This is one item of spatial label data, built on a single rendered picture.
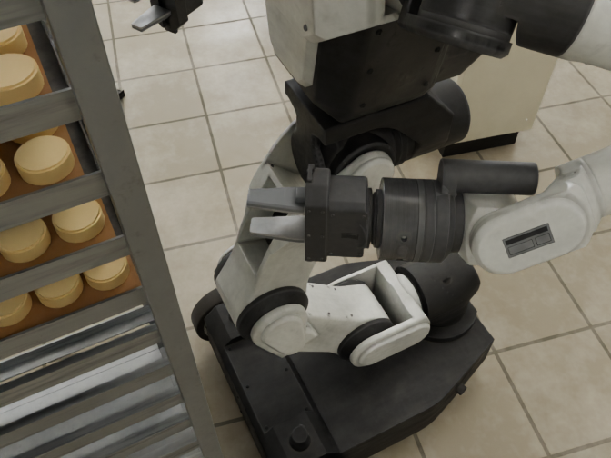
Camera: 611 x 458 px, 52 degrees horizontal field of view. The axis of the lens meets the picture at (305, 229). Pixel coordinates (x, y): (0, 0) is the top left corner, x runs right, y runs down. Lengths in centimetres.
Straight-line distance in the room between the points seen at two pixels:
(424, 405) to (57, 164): 112
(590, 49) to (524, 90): 156
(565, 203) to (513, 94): 155
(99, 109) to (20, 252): 22
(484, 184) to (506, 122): 160
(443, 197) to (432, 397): 95
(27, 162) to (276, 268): 56
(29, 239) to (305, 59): 38
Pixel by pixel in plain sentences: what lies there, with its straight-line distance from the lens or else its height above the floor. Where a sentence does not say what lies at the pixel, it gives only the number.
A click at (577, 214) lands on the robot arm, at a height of 110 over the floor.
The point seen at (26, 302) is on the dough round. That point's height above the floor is 97.
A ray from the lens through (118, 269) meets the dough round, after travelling 74.
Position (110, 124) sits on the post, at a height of 123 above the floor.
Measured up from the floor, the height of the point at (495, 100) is 25.
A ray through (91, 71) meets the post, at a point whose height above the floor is 128.
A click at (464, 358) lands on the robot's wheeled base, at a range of 160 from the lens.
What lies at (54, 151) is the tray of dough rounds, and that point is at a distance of 62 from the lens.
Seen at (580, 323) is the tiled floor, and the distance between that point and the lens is 197.
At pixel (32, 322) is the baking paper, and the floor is 95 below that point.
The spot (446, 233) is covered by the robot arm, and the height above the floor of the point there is 107.
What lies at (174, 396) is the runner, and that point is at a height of 71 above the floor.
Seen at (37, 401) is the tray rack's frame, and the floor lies 15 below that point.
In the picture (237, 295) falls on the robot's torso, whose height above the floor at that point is 60.
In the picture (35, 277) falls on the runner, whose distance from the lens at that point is 66.
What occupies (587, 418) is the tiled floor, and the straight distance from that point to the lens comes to 183.
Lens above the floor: 155
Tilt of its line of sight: 51 degrees down
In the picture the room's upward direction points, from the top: straight up
